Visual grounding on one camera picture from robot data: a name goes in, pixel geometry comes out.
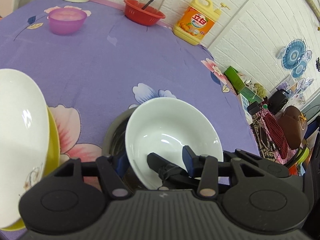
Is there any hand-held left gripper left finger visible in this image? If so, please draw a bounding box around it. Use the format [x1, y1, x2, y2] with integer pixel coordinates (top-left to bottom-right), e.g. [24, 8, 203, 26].
[47, 152, 131, 201]

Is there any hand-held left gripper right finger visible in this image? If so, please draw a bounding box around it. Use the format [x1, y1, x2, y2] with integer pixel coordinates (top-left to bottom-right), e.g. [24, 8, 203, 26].
[182, 145, 266, 197]

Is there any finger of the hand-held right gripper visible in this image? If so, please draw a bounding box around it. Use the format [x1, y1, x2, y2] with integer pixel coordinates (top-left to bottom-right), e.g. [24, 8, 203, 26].
[147, 152, 201, 191]
[222, 149, 291, 178]

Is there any stainless steel bowl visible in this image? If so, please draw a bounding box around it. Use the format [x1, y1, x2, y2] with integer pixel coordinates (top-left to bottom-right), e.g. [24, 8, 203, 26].
[101, 108, 147, 192]

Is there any white bowl red pattern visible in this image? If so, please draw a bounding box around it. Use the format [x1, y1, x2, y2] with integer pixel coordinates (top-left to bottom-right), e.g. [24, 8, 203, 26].
[125, 97, 224, 191]

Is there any yellow plastic plate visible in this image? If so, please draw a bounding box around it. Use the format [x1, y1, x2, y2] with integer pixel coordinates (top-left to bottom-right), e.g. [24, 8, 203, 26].
[0, 106, 61, 232]

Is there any white floral plate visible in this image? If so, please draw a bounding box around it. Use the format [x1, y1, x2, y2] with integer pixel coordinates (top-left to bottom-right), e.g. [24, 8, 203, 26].
[0, 68, 50, 227]

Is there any dark red knitted cloth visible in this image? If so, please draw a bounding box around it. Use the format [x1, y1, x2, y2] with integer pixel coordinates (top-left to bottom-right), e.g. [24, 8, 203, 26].
[263, 113, 290, 159]

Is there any brown bag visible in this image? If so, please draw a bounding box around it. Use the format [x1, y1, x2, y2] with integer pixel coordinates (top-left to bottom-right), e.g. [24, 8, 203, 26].
[277, 105, 308, 149]

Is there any black power adapter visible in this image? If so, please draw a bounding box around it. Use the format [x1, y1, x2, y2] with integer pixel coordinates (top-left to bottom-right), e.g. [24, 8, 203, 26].
[247, 101, 262, 116]

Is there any black speaker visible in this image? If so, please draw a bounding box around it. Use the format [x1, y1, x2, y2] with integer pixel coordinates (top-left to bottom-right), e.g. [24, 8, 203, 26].
[268, 89, 291, 116]

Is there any green cardboard box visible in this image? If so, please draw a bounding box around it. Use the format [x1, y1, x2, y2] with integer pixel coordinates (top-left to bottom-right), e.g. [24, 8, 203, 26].
[223, 66, 253, 98]

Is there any purple floral tablecloth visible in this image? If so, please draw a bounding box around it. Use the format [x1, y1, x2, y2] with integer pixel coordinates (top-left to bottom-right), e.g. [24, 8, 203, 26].
[0, 0, 261, 230]

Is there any yellow detergent bottle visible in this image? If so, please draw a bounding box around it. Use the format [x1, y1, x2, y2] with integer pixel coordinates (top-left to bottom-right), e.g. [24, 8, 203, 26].
[173, 0, 230, 46]

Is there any red plastic basket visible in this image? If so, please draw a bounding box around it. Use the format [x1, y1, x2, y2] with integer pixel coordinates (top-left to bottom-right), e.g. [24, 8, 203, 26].
[123, 0, 166, 27]

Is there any purple plastic bowl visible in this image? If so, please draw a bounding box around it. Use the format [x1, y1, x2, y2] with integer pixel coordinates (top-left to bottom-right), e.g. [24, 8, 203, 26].
[48, 7, 88, 36]

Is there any pale wall picture card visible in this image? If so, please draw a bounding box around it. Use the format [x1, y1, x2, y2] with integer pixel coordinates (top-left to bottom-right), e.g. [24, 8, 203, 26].
[276, 81, 293, 93]

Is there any blue fan wall decoration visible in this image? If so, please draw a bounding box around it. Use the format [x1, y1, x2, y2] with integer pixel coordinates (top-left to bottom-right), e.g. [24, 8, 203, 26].
[276, 38, 313, 79]

